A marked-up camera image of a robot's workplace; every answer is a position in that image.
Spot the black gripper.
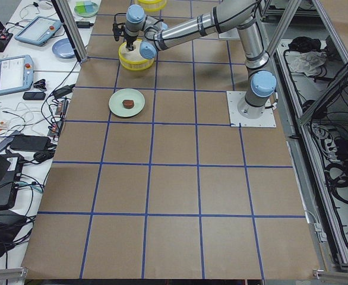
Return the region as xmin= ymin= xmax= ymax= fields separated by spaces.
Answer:
xmin=124 ymin=32 xmax=137 ymax=48

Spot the yellow steamer basket side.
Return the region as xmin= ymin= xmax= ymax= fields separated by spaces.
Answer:
xmin=134 ymin=0 xmax=167 ymax=12

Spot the brown bun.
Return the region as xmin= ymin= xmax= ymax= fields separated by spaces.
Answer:
xmin=122 ymin=99 xmax=135 ymax=109

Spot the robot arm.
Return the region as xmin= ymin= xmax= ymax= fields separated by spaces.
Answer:
xmin=119 ymin=1 xmax=277 ymax=109

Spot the yellow steamer basket centre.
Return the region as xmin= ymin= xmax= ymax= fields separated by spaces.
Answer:
xmin=118 ymin=39 xmax=154 ymax=71

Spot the green plate with blocks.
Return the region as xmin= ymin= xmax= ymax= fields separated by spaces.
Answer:
xmin=74 ymin=1 xmax=99 ymax=18

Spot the light green plate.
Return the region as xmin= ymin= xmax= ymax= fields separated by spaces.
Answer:
xmin=109 ymin=88 xmax=145 ymax=118

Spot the blue plate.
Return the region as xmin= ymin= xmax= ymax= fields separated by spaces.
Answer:
xmin=52 ymin=38 xmax=75 ymax=59

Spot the teach pendant far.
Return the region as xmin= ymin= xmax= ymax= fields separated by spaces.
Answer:
xmin=15 ymin=16 xmax=62 ymax=46

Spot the teach pendant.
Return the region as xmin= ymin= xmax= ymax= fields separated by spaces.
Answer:
xmin=15 ymin=16 xmax=62 ymax=46
xmin=0 ymin=55 xmax=34 ymax=96

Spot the teach pendant near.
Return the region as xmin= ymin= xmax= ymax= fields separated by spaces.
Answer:
xmin=0 ymin=55 xmax=34 ymax=96

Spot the black power brick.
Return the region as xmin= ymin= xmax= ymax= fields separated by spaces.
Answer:
xmin=10 ymin=135 xmax=50 ymax=152

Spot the black laptop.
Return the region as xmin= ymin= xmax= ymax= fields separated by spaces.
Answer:
xmin=0 ymin=154 xmax=24 ymax=210

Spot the aluminium frame post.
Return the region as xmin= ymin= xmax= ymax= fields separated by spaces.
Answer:
xmin=52 ymin=0 xmax=88 ymax=64

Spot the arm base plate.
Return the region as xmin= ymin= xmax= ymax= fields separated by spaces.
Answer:
xmin=226 ymin=91 xmax=277 ymax=128

